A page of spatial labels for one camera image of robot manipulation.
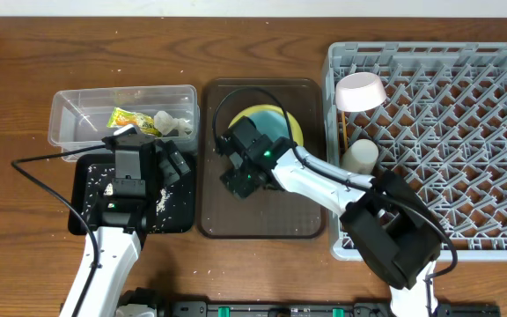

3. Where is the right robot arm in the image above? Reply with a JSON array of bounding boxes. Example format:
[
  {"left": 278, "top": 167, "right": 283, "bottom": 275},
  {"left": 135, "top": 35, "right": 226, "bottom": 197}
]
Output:
[{"left": 217, "top": 136, "right": 444, "bottom": 316}]

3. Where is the light blue bowl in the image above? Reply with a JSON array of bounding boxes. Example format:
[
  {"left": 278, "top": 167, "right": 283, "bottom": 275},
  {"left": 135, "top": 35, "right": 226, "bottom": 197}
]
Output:
[{"left": 248, "top": 110, "right": 290, "bottom": 142}]

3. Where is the white bowl with rice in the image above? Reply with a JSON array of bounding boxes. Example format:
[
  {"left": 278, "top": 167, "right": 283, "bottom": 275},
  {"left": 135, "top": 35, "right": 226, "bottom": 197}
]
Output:
[{"left": 335, "top": 72, "right": 386, "bottom": 113}]

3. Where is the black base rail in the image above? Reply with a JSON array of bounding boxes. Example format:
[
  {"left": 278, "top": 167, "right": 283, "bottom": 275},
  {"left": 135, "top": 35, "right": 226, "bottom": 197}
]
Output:
[{"left": 116, "top": 288, "right": 501, "bottom": 317}]

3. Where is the white tissue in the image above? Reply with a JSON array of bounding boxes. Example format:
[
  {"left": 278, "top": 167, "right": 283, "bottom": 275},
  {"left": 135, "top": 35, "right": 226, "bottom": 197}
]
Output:
[{"left": 153, "top": 111, "right": 193, "bottom": 136}]

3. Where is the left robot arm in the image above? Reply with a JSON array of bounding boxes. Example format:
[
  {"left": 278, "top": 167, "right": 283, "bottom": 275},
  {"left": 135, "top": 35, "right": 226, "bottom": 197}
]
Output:
[{"left": 60, "top": 142, "right": 196, "bottom": 316}]

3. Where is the dark brown serving tray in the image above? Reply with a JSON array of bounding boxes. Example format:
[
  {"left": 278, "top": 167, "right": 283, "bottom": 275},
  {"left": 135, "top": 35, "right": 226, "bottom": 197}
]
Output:
[{"left": 197, "top": 77, "right": 327, "bottom": 240}]

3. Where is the yellow plate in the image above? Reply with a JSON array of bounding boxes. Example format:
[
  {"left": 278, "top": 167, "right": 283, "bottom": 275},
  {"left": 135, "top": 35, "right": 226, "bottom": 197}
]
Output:
[{"left": 227, "top": 104, "right": 305, "bottom": 149}]

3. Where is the black plastic tray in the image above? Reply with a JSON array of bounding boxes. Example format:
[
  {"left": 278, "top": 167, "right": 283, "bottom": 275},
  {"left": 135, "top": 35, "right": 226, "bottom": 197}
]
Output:
[{"left": 71, "top": 149, "right": 196, "bottom": 236}]

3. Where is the white cup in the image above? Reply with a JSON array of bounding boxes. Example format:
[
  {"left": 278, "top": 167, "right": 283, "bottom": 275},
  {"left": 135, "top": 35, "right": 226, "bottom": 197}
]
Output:
[{"left": 340, "top": 139, "right": 378, "bottom": 174}]

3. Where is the clear plastic bin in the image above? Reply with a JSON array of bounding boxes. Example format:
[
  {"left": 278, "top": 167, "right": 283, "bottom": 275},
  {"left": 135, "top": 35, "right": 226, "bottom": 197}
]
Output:
[{"left": 48, "top": 85, "right": 200, "bottom": 155}]

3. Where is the green snack wrapper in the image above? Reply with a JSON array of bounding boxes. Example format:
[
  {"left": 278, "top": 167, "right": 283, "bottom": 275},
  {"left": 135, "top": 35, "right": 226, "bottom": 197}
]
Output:
[{"left": 107, "top": 107, "right": 162, "bottom": 136}]

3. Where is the grey dishwasher rack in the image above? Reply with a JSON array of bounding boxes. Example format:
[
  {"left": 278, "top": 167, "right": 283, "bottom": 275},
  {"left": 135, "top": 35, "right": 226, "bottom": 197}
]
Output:
[{"left": 322, "top": 42, "right": 507, "bottom": 262}]

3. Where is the spilled rice pile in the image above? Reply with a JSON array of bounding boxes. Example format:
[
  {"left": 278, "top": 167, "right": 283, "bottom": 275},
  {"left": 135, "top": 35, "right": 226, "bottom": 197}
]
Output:
[{"left": 79, "top": 162, "right": 193, "bottom": 230}]

